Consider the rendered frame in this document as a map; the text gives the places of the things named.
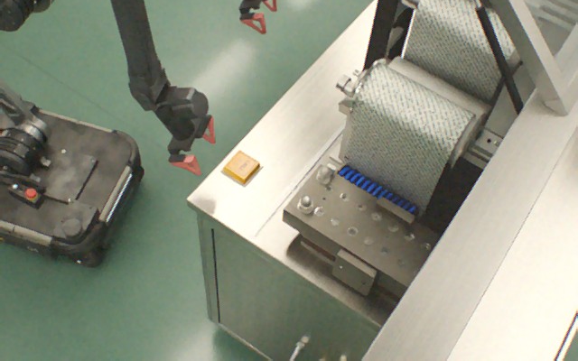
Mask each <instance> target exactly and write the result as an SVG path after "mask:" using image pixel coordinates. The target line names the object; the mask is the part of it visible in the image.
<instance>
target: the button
mask: <svg viewBox="0 0 578 361"><path fill-rule="evenodd" d="M259 167H260V162H259V161H258V160H256V159H254V158H253V157H250V156H248V155H247V154H245V153H243V152H241V151H240V150H239V151H238V152H237V153H236V154H235V155H234V156H233V157H232V158H231V159H230V161H229V162H227V163H226V164H225V165H224V166H223V171H224V172H225V173H226V174H229V175H230V176H232V177H234V178H235V179H237V180H238V181H241V182H242V183H244V184H245V183H246V182H247V181H248V180H249V178H250V177H252V176H253V175H254V174H255V173H256V172H257V169H258V168H259Z"/></svg>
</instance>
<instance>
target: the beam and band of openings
mask: <svg viewBox="0 0 578 361"><path fill-rule="evenodd" d="M577 126H578V98H577V99H576V101H575V103H574V105H573V107H572V109H571V110H570V112H569V113H568V114H564V115H561V114H560V113H558V112H556V111H554V110H553V109H551V108H549V107H547V106H546V105H545V101H544V100H543V99H542V97H541V95H540V94H539V92H538V90H537V88H536V90H535V91H534V93H533V94H532V96H531V97H530V99H529V100H528V101H527V103H526V105H525V106H524V108H523V109H522V111H521V112H520V114H519V115H518V117H517V119H516V121H515V122H514V124H513V125H512V126H511V127H510V129H509V130H508V133H507V134H506V137H505V138H504V140H503V141H502V143H501V144H500V146H499V148H498V150H497V151H496V152H495V153H494V155H493V156H492V158H491V159H490V161H489V163H488V165H487V166H486V168H485V170H484V172H483V173H482V174H481V176H480V178H479V179H478V181H477V182H476V184H475V185H474V187H473V188H472V190H471V192H470V194H469V195H468V198H467V199H466V200H465V201H464V203H463V204H462V206H461V208H459V210H458V211H457V213H456V214H455V216H454V217H453V219H452V221H451V224H450V225H449V226H448V227H447V229H446V230H445V232H444V233H443V236H442V237H441V239H440V240H439V242H438V243H437V245H436V246H435V248H434V250H433V252H432V253H431V255H430V256H429V258H427V259H426V261H425V262H424V265H423V266H422V268H421V269H420V271H419V272H418V274H417V275H416V277H415V279H414V281H413V282H412V284H411V285H410V287H409V288H408V290H407V291H406V294H405V295H404V297H402V298H401V300H400V301H399V303H398V304H397V306H396V308H395V310H394V311H393V313H392V314H391V316H390V317H389V319H388V320H387V323H386V324H385V326H384V327H383V328H382V329H381V331H379V332H378V334H377V336H376V338H375V339H374V341H373V343H372V345H371V346H370V348H369V349H368V352H367V353H366V355H365V356H364V357H363V358H362V360H361V361H446V360H447V359H448V357H449V355H450V354H451V352H452V350H453V348H454V347H455V344H456V342H457V340H458V338H459V337H460V335H461V333H462V332H463V330H464V328H465V326H466V325H467V323H468V321H470V319H471V317H472V315H473V313H474V312H475V310H476V309H477V307H478V305H479V303H480V300H481V298H482V297H483V295H484V293H485V291H486V290H487V289H488V287H489V285H490V283H491V281H492V279H493V277H494V276H495V274H496V272H497V270H498V268H499V266H500V264H502V263H503V261H504V259H505V257H506V256H507V254H508V251H509V250H510V248H511V246H512V245H513V243H514V242H515V240H516V238H517V235H518V233H519V231H520V229H521V228H522V226H523V225H524V223H525V222H526V220H527V217H528V216H529V214H530V212H531V210H532V208H533V207H534V206H535V203H536V201H537V199H538V197H539V195H540V194H541V192H542V190H543V188H544V187H545V185H546V183H547V181H548V180H549V178H550V176H551V174H552V173H553V171H554V169H555V166H556V164H557V163H558V161H559V160H560V158H561V156H562V154H563V153H564V150H565V148H566V146H567V145H568V144H569V142H570V140H571V137H572V135H573V133H574V131H575V129H576V127H577Z"/></svg>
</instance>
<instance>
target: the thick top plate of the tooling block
mask: <svg viewBox="0 0 578 361"><path fill-rule="evenodd" d="M322 166H323V165H322V164H320V165H319V166H318V168H317V169H316V171H314V172H313V173H312V175H311V176H310V177H309V178H308V180H307V181H306V182H305V183H304V184H303V186H302V187H301V188H300V189H299V190H298V192H297V193H296V194H295V195H294V196H293V197H292V198H291V199H290V200H289V202H288V203H287V204H286V205H285V206H284V208H283V218H282V221H283V222H284V223H285V224H286V225H288V226H290V227H292V228H293V229H296V230H297V231H299V232H300V233H302V234H304V236H306V237H307V238H309V239H310V240H312V241H313V242H314V243H317V244H318V245H320V246H322V247H323V248H325V249H327V250H328V251H330V252H331V253H333V254H334V255H337V253H338V252H339V251H340V250H341V248H342V249H344V250H345V251H347V252H348V253H350V254H352V255H354V256H355V257H357V258H358V259H359V260H361V261H362V262H364V263H365V264H368V266H370V267H372V268H373V269H375V270H376V271H378V275H377V278H376V280H375V281H377V282H379V283H380V284H382V285H383V286H385V287H387V288H388V289H389V290H390V291H392V292H394V293H396V294H397V295H399V296H400V297H404V295H405V294H406V291H407V290H408V288H409V287H410V285H411V284H412V282H413V281H414V279H415V277H416V275H417V274H418V272H419V271H420V269H421V268H422V266H423V265H424V262H425V261H426V259H427V258H429V256H430V255H431V253H432V252H433V250H434V248H435V246H436V245H437V243H438V242H439V240H440V239H441V236H439V235H437V234H435V233H434V232H433V231H431V230H430V229H428V228H426V227H424V226H422V225H421V224H418V223H416V222H415V221H414V222H413V223H412V225H411V226H410V227H408V226H406V225H405V224H403V223H401V222H400V221H398V220H396V219H395V218H392V216H391V215H389V214H388V213H386V212H384V211H383V210H381V209H379V208H377V207H376V204H377V202H378V199H377V198H376V197H374V196H372V195H371V194H369V193H368V192H367V191H366V190H364V189H362V188H360V187H358V186H357V185H355V184H353V183H352V182H350V181H348V180H346V179H344V178H343V177H341V176H340V175H339V174H336V173H335V174H334V175H333V176H332V175H331V181H330V182H329V183H327V184H321V183H319V182H318V181H317V175H318V173H319V170H320V168H321V167H322ZM304 195H308V196H310V197H311V198H312V211H311V212H310V214H302V212H301V211H300V210H299V209H298V204H299V202H300V199H301V198H302V197H303V196H304Z"/></svg>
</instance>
